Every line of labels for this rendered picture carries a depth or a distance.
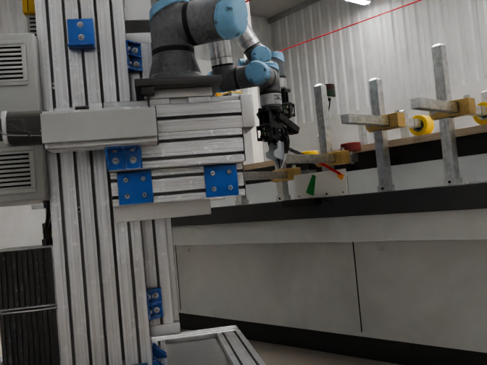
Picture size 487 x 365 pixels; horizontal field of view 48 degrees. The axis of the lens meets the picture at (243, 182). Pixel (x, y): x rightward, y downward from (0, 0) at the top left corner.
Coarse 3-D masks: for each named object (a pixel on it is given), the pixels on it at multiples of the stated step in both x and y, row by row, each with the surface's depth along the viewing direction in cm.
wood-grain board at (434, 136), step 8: (464, 128) 195; (472, 128) 193; (480, 128) 191; (416, 136) 208; (424, 136) 206; (432, 136) 204; (440, 136) 201; (456, 136) 197; (368, 144) 224; (392, 144) 216; (400, 144) 213; (408, 144) 211; (272, 160) 263; (248, 168) 275; (256, 168) 271
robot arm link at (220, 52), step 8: (224, 40) 181; (216, 48) 181; (224, 48) 181; (216, 56) 181; (224, 56) 181; (232, 56) 184; (216, 64) 182; (224, 64) 181; (232, 64) 183; (208, 72) 186; (216, 72) 183; (224, 72) 182; (232, 72) 181; (224, 80) 182; (232, 80) 181; (224, 88) 184; (232, 88) 183
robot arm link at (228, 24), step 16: (208, 0) 143; (224, 0) 141; (240, 0) 145; (192, 16) 143; (208, 16) 142; (224, 16) 140; (240, 16) 145; (192, 32) 145; (208, 32) 144; (224, 32) 143; (240, 32) 145
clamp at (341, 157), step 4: (332, 152) 211; (336, 152) 209; (340, 152) 208; (344, 152) 209; (348, 152) 211; (336, 156) 209; (340, 156) 208; (344, 156) 209; (348, 156) 210; (336, 160) 209; (340, 160) 208; (344, 160) 208; (348, 160) 210; (316, 164) 217; (320, 164) 215; (328, 164) 212; (332, 164) 211; (336, 164) 212
